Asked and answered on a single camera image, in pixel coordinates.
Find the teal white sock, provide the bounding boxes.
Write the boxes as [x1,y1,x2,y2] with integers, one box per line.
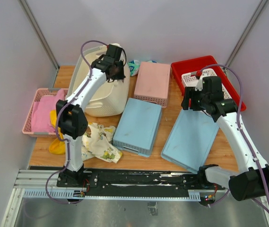
[127,60,157,77]

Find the pink perforated basket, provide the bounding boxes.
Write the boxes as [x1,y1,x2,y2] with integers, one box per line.
[133,62,171,108]

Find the pink basket with clothes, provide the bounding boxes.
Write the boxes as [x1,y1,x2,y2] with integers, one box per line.
[22,88,68,138]

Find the large cream laundry basket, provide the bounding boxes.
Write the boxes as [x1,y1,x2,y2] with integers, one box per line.
[66,56,130,117]

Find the yellow cloth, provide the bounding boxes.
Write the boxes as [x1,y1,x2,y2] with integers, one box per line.
[49,110,65,155]

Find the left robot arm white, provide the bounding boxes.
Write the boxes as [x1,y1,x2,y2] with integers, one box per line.
[55,44,126,187]

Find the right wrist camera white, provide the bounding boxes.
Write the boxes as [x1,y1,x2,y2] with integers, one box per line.
[195,71,208,91]

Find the pink cloth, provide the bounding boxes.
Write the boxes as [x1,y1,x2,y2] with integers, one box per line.
[31,89,65,133]

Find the slotted cable duct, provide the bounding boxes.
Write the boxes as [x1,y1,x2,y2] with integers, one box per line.
[23,189,201,203]

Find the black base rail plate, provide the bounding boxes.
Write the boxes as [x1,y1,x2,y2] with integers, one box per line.
[57,168,223,196]

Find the white perforated basket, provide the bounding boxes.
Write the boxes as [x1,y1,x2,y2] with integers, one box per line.
[181,68,232,114]

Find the red plastic tray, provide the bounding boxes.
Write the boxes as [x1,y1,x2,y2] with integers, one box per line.
[171,55,240,105]

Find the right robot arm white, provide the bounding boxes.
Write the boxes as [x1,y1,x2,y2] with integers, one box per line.
[182,75,269,201]

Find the blue perforated basket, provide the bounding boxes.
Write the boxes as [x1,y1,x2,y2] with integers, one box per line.
[113,98,162,157]
[161,110,219,174]

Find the printed white baby cloth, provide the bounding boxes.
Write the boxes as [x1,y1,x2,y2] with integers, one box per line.
[81,122,122,164]

